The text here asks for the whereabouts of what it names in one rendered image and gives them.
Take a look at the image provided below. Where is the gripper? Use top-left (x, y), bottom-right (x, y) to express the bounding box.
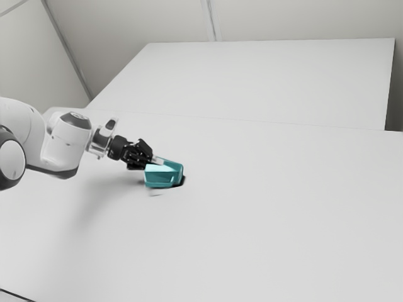
top-left (107, 135), bottom-right (165, 171)

